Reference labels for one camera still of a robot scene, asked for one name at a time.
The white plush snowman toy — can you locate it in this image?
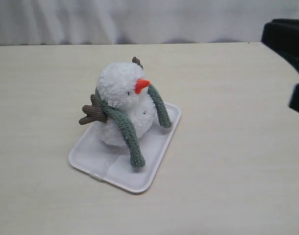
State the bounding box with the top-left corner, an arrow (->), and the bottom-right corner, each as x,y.
79,56 -> 156,147

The green knitted scarf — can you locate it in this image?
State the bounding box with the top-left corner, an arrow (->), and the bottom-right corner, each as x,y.
92,84 -> 173,168

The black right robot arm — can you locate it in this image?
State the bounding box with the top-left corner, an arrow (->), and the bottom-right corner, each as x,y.
261,19 -> 299,74

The white plastic tray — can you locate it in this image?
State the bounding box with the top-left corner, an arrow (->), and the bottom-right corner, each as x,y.
68,102 -> 181,194

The white backdrop curtain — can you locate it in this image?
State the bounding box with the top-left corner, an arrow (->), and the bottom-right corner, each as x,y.
0,0 -> 299,46

